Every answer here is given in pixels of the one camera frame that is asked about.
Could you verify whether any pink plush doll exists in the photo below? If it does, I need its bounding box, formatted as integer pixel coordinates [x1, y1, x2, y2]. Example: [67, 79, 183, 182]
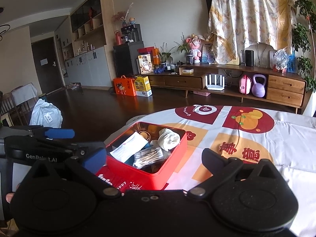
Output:
[186, 34, 203, 64]

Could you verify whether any red tin box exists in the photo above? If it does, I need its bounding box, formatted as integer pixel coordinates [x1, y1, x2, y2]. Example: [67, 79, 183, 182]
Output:
[105, 121, 188, 191]

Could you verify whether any white towel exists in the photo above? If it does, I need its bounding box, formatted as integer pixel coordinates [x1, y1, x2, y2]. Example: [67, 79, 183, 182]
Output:
[158, 128, 182, 152]

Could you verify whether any dark wooden door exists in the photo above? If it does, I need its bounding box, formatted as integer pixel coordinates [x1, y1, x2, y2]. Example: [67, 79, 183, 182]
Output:
[31, 36, 64, 95]

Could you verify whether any floral cloth cover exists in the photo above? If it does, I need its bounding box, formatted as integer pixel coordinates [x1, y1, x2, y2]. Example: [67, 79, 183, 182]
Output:
[207, 0, 297, 66]

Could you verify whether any white router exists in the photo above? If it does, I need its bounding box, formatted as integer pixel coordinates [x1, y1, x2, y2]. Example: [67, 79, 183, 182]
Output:
[205, 74, 226, 91]

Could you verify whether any wooden wall cabinet unit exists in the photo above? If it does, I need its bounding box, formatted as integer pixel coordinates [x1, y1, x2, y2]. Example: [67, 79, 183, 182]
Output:
[54, 0, 117, 88]

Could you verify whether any wooden chair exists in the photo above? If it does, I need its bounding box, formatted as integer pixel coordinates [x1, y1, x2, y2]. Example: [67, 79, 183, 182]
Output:
[0, 86, 33, 126]

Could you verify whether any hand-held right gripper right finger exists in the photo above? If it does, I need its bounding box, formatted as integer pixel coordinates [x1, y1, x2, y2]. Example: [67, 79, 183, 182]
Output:
[187, 148, 280, 200]

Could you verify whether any tall orange box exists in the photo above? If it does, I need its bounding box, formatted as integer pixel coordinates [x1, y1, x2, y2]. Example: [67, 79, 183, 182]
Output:
[151, 48, 161, 65]

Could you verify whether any small green potted plant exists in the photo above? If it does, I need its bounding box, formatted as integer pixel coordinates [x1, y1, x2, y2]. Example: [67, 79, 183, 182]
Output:
[159, 42, 175, 70]

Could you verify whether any pink white label card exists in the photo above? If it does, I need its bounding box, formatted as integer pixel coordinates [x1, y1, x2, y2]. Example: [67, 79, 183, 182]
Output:
[110, 132, 149, 164]

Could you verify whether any yellow carton box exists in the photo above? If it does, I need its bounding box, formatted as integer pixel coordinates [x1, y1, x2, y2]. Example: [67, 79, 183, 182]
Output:
[133, 75, 153, 97]

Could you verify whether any tall green potted tree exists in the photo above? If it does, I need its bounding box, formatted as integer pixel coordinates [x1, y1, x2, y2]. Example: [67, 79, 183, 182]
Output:
[291, 0, 316, 93]

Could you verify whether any person's left hand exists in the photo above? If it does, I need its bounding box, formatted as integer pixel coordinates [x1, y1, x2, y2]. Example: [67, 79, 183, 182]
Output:
[5, 183, 21, 204]

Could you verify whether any black ceiling lamp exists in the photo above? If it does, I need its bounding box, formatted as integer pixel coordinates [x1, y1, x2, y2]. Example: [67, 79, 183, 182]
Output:
[0, 24, 11, 41]

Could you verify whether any clear plastic bag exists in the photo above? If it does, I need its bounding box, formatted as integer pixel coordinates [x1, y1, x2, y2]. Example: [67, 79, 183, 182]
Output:
[272, 49, 289, 73]

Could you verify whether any black cabinet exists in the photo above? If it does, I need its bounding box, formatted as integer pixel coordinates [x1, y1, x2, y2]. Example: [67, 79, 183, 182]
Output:
[113, 42, 143, 88]

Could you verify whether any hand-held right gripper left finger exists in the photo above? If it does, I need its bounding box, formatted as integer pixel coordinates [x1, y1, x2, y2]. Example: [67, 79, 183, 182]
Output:
[32, 147, 122, 200]

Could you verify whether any purple kettlebell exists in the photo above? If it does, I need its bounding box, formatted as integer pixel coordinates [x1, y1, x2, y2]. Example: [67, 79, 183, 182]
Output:
[251, 74, 267, 98]

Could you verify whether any potted orchid plant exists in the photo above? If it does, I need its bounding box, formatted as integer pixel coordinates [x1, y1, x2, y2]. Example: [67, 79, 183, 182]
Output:
[176, 33, 195, 65]

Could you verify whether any black smart speaker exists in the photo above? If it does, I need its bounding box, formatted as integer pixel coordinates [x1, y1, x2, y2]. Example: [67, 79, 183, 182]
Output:
[245, 50, 255, 67]

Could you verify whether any wooden television cabinet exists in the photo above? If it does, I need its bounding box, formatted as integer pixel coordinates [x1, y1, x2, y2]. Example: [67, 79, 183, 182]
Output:
[145, 64, 308, 114]

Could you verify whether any vase with dried flowers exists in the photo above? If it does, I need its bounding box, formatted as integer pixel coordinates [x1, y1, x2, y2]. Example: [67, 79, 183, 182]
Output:
[112, 3, 134, 28]

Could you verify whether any red tin lid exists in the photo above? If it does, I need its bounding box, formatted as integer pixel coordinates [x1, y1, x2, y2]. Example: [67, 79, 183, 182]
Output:
[95, 163, 149, 193]

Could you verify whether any pastel picture card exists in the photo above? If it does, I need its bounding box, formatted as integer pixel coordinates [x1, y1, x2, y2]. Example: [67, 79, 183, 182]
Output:
[202, 43, 213, 64]

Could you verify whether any black coffee machine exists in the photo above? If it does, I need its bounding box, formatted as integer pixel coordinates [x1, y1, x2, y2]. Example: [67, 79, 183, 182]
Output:
[122, 24, 143, 44]

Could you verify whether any pink toy case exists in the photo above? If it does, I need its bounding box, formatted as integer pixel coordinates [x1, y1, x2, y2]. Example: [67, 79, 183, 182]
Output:
[238, 74, 252, 95]

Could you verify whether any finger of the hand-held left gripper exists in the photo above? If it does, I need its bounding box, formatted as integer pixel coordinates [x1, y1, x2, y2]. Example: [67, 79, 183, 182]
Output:
[23, 125, 75, 140]
[37, 140, 106, 158]

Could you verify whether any grey picture board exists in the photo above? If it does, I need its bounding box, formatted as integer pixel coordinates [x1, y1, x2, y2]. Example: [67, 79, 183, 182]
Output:
[269, 50, 277, 69]

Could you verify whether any white parcel bag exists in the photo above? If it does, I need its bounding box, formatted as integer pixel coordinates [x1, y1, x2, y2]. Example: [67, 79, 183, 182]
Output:
[29, 98, 63, 129]

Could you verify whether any cotton swab pack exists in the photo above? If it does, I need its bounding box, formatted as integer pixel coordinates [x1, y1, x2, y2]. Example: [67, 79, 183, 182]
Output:
[133, 146, 171, 169]

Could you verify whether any red gift box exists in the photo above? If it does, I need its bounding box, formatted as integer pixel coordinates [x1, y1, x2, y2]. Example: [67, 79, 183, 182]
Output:
[137, 46, 155, 55]

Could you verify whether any orange gift box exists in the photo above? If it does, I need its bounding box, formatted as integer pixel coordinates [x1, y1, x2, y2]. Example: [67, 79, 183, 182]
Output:
[113, 76, 137, 97]

